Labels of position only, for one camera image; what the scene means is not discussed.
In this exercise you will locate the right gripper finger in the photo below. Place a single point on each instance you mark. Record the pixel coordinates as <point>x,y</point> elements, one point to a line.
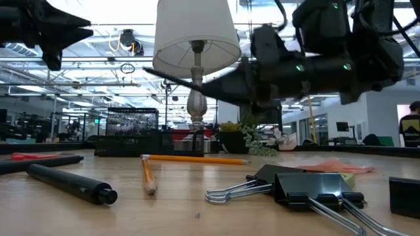
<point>239,100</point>
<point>226,86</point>

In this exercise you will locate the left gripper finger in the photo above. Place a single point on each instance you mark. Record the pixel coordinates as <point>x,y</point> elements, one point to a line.
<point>62,37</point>
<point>62,18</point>

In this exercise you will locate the black metal binder clip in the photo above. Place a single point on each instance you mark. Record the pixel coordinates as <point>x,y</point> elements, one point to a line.
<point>315,188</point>
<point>279,172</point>

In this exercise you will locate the pink sticky note pad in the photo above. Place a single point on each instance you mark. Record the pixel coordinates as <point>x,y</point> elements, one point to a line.
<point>328,167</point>

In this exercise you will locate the small yellow-green pad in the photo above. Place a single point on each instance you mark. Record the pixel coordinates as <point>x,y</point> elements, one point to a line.
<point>349,179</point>

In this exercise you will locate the black pointed pen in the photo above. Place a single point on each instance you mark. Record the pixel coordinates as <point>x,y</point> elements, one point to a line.
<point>39,164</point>

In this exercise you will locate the thick black marker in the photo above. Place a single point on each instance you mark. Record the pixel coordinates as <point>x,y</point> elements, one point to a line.
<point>72,185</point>

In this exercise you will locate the black box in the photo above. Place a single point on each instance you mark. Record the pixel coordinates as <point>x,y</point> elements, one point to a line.
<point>405,196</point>

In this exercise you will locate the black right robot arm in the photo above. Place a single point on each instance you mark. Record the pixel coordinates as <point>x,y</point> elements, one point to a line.
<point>370,55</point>

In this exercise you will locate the black mesh desk organizer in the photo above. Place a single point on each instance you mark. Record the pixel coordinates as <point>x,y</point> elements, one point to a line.
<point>131,144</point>

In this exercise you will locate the potted succulent plant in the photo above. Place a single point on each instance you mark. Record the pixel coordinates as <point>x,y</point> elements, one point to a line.
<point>233,141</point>

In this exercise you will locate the white shade table lamp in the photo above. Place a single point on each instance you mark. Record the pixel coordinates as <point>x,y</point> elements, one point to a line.
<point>197,29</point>

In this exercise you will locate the small black monitor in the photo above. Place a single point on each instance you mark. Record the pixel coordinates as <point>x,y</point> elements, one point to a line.
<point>342,126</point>

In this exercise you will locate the person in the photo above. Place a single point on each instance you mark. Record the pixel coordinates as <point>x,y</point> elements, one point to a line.
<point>410,128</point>

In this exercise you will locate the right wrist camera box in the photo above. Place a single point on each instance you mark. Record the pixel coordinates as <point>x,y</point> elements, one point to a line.
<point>265,44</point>

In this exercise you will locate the black aluminium table frame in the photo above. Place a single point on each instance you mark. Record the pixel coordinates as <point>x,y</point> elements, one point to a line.
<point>39,148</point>

